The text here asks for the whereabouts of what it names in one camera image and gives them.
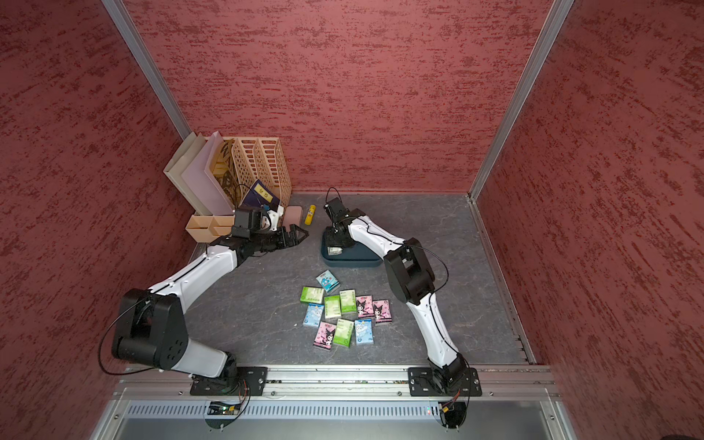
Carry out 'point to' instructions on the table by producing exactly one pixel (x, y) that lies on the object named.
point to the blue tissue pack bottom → (364, 332)
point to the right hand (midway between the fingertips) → (335, 244)
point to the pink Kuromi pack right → (382, 311)
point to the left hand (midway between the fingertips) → (298, 240)
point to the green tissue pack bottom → (343, 333)
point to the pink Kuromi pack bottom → (324, 334)
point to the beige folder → (176, 167)
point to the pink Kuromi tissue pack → (365, 306)
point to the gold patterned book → (224, 173)
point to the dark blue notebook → (259, 195)
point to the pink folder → (202, 183)
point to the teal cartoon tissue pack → (328, 280)
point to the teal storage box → (357, 255)
